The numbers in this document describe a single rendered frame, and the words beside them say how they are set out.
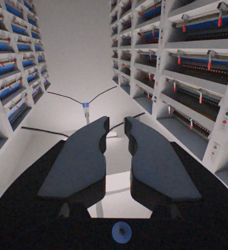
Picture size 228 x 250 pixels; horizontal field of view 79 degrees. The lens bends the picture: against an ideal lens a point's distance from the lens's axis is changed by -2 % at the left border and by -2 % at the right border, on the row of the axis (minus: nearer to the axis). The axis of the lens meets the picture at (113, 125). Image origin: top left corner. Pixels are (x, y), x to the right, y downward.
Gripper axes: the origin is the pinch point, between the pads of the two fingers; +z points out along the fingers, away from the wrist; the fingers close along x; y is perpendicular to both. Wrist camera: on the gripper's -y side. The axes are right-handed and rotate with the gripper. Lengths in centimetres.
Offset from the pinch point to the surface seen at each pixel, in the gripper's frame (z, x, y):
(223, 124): 48, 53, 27
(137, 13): 182, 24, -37
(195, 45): 80, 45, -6
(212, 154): 48, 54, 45
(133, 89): 180, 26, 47
